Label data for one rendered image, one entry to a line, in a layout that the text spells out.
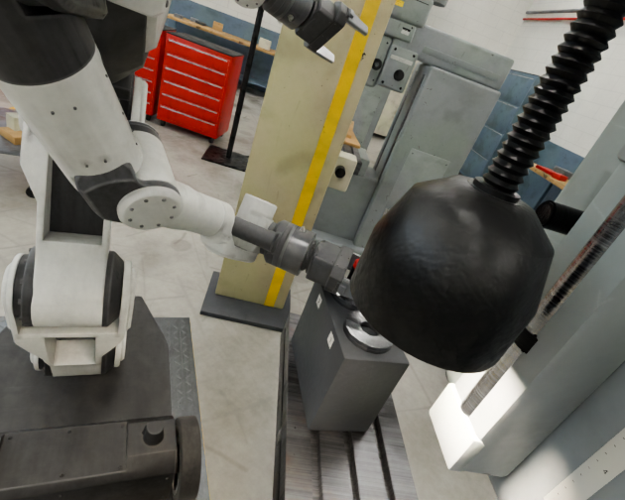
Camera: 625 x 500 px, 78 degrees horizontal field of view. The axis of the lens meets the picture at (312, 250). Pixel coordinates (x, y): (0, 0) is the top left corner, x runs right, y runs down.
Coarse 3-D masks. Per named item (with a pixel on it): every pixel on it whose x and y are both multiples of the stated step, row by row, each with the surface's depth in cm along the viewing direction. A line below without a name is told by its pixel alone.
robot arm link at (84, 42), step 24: (0, 0) 26; (24, 0) 27; (0, 24) 27; (24, 24) 28; (48, 24) 29; (72, 24) 31; (0, 48) 29; (24, 48) 29; (48, 48) 30; (72, 48) 32; (0, 72) 31; (24, 72) 31; (48, 72) 31; (72, 72) 33
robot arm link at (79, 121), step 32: (96, 64) 35; (32, 96) 33; (64, 96) 34; (96, 96) 36; (32, 128) 37; (64, 128) 36; (96, 128) 38; (128, 128) 42; (64, 160) 40; (96, 160) 41; (128, 160) 44; (96, 192) 43; (128, 192) 45; (160, 192) 46; (128, 224) 48; (160, 224) 51
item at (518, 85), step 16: (416, 64) 755; (512, 80) 663; (528, 80) 621; (400, 96) 784; (512, 96) 651; (384, 112) 799; (496, 112) 685; (512, 112) 640; (384, 128) 816; (496, 128) 672; (512, 128) 643; (480, 144) 709; (496, 144) 660; (480, 160) 695; (480, 176) 685
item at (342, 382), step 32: (320, 288) 74; (320, 320) 71; (352, 320) 65; (320, 352) 68; (352, 352) 61; (384, 352) 63; (320, 384) 66; (352, 384) 63; (384, 384) 64; (320, 416) 66; (352, 416) 68
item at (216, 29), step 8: (168, 16) 699; (176, 16) 713; (176, 24) 763; (192, 24) 707; (200, 24) 739; (216, 24) 753; (208, 32) 714; (216, 32) 722; (224, 32) 778; (232, 40) 722; (240, 40) 742; (264, 40) 741; (256, 48) 730; (264, 48) 747; (248, 80) 774; (256, 80) 805; (536, 168) 538; (544, 168) 534; (560, 168) 549; (544, 176) 513; (552, 176) 510; (560, 176) 502; (568, 176) 541; (552, 184) 591; (560, 184) 483; (544, 192) 598; (536, 208) 612
